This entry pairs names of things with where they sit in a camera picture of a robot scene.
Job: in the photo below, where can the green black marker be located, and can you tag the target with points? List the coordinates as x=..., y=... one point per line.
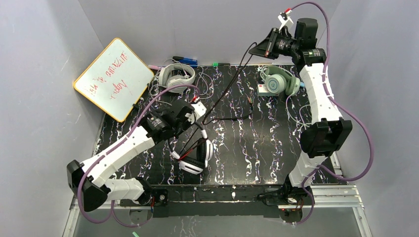
x=218, y=64

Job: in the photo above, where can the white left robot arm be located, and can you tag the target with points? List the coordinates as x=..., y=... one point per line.
x=90, y=180

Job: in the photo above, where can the small white red box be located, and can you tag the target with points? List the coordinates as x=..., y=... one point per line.
x=261, y=90

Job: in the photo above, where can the yellow framed whiteboard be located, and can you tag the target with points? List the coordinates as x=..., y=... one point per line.
x=115, y=80

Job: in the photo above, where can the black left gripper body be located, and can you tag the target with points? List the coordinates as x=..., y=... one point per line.
x=186, y=111

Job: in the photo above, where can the black and white headphones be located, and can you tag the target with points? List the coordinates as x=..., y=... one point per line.
x=196, y=159

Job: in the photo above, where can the blue marker pen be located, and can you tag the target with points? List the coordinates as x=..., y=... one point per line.
x=188, y=61

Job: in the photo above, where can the mint green headphones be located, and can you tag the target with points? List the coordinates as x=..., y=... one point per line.
x=278, y=80

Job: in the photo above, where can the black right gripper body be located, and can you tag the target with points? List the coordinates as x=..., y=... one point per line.
x=273, y=43

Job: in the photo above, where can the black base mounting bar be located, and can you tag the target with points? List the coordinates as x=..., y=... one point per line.
x=219, y=200

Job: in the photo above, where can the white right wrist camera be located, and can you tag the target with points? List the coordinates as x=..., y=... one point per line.
x=285, y=20

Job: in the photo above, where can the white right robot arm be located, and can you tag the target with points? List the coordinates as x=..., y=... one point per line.
x=328, y=129

